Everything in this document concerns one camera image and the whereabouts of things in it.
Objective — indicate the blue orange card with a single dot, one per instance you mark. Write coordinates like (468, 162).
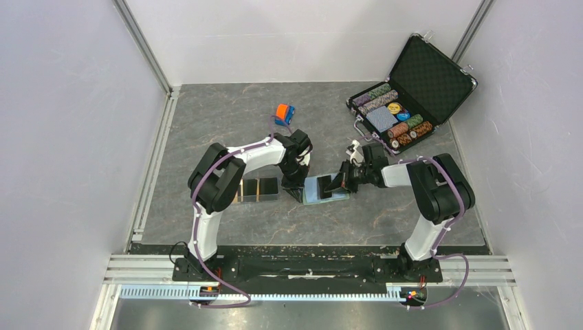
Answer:
(284, 114)

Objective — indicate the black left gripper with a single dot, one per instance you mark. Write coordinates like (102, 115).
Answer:
(295, 188)

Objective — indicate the clear tray with cards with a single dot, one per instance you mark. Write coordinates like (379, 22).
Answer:
(257, 190)

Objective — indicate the black poker chip case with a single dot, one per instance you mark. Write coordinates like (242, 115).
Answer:
(422, 91)

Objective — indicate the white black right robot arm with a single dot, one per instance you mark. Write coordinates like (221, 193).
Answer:
(441, 191)

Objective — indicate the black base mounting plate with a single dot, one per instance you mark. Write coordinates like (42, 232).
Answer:
(296, 269)

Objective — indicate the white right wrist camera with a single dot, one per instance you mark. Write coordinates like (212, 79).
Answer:
(355, 157)

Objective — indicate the green card holder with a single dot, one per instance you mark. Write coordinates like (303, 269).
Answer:
(314, 191)

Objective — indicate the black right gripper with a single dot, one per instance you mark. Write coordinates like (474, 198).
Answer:
(342, 179)

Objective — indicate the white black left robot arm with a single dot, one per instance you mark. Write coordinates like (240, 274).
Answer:
(215, 181)

